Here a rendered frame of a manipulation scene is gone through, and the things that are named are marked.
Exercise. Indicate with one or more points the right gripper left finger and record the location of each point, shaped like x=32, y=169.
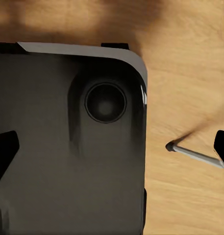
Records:
x=9, y=146

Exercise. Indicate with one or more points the camera tripod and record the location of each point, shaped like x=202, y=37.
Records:
x=195, y=155

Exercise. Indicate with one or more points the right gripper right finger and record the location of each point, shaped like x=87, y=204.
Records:
x=219, y=143

